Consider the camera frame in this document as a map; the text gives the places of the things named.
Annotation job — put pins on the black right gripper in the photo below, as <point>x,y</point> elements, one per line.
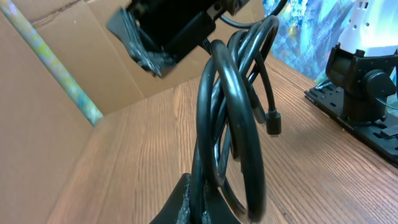
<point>168,29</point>

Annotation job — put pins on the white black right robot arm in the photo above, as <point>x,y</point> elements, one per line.
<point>361,61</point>

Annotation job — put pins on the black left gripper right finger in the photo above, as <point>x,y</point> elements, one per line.
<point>216,210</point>

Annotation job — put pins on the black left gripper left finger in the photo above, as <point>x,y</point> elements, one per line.
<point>176,210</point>

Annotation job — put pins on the green taped cardboard edge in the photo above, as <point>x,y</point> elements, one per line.
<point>51,62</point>

